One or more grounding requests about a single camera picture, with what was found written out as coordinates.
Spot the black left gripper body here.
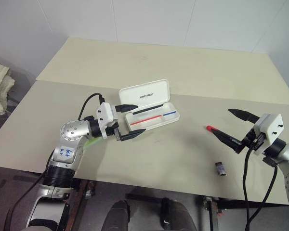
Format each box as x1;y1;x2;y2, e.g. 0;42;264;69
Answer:
102;105;122;141

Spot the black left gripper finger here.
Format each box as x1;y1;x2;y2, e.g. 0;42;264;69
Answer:
120;128;147;141
115;104;139;114

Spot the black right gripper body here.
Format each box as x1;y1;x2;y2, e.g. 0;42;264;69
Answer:
241;127;265;152

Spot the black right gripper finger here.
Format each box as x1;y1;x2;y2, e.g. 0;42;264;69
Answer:
212;129;244;154
227;108;260;124

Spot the white open pencil case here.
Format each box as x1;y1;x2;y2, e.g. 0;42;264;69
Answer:
118;78;182;132

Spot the red pen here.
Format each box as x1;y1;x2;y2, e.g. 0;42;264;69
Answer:
130;115;163;127

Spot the light green ruler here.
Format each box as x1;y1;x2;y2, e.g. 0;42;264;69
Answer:
82;137;103;149

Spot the black pen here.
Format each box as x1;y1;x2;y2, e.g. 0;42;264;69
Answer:
132;103;168;116

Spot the dark grey eraser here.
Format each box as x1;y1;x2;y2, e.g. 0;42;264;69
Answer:
214;162;227;177

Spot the dark rounded shape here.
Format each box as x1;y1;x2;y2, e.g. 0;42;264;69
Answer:
103;199;132;231
159;197;198;231

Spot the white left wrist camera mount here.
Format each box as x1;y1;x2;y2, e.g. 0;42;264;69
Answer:
95;102;117;140

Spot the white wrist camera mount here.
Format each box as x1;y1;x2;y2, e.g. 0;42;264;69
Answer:
95;102;117;140
252;113;285;155

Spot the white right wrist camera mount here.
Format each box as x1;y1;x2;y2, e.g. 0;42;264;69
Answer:
252;113;285;155

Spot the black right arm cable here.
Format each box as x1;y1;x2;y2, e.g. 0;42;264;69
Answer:
241;144;279;231

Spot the black table frame bar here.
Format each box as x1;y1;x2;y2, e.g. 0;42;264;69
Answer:
125;191;289;210

